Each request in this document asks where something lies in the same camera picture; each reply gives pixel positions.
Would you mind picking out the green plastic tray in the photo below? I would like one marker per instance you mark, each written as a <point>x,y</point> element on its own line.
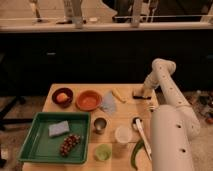
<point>39,147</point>

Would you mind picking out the dark counter cabinet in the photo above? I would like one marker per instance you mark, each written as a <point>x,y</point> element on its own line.
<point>34,61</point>

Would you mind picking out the small metal cup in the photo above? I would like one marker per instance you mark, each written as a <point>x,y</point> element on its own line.
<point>100,125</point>

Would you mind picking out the orange fruit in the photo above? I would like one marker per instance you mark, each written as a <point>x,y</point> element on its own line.
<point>61,97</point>

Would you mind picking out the blue sponge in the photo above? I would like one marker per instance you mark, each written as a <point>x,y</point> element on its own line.
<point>58,128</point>

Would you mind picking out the white cup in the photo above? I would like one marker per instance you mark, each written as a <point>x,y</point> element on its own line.
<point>123,134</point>

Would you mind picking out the grey cloth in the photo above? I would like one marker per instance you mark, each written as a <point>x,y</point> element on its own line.
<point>108,104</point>

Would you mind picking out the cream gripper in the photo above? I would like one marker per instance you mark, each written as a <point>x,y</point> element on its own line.
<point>146,91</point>

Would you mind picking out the orange bowl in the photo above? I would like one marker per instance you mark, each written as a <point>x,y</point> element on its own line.
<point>88,100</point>

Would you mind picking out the black office chair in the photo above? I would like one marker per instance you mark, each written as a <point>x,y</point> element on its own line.
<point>8,107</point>

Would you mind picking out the green chili pepper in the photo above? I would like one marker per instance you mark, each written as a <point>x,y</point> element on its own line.
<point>139,145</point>

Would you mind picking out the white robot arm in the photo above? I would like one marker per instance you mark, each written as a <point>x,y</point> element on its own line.
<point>173,124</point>

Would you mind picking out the dark brown bowl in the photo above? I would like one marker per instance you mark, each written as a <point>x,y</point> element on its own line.
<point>68,102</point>

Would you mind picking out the black whiteboard eraser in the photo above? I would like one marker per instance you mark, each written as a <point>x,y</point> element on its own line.
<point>137,94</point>

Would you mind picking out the silver fork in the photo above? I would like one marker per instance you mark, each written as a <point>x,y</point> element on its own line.
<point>151,108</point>

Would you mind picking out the red grape bunch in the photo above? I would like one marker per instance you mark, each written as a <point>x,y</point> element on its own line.
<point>68,144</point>

